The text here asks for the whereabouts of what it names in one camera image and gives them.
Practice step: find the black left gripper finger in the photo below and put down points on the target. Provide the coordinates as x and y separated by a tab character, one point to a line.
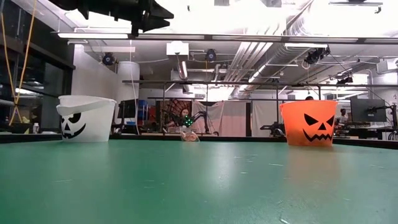
157	24
160	12

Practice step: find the orange halloween bucket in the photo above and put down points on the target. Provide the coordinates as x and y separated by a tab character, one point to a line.
308	109

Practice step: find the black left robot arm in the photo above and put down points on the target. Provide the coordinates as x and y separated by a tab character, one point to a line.
68	3

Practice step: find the background black robot arm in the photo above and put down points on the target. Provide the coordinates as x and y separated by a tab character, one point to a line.
199	117

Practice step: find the red brown wrapped candy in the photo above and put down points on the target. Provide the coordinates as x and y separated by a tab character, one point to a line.
189	136

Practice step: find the white halloween bucket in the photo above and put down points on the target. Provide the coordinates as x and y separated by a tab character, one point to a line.
93	124

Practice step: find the white ceiling box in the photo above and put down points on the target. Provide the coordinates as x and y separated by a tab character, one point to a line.
177	48

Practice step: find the long ceiling light bar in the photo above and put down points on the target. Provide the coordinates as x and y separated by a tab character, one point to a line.
93	35

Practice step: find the black round ceiling device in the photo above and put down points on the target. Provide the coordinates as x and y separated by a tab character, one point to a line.
211	55
108	59

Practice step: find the white round column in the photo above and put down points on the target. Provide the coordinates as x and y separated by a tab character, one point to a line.
127	81

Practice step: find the blue barrel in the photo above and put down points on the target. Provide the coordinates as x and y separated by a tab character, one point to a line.
143	109

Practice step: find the black background screen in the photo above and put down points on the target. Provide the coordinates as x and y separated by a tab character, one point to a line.
127	109

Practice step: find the person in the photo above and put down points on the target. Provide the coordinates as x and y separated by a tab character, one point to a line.
309	98
343	116
185	112

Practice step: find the white hanging sheet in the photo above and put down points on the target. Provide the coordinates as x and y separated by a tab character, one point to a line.
236	118

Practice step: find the small white bottle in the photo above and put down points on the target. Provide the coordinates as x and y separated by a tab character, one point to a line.
36	128

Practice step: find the black background equipment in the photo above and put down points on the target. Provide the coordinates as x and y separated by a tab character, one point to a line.
275	130

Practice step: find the green table mat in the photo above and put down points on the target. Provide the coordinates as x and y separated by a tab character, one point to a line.
199	186

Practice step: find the ceiling track fixture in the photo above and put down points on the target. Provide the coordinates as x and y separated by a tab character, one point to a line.
354	3

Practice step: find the dark desk monitor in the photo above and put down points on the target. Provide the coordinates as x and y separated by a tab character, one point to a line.
368	110

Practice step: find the black metal rack frame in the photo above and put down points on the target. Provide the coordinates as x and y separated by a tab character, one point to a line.
248	83

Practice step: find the silver ventilation duct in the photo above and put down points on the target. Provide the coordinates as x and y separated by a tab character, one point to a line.
273	57

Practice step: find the black table frame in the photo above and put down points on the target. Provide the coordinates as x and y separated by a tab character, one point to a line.
31	137

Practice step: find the black ceiling camera cluster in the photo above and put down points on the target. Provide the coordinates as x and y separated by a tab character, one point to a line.
317	56

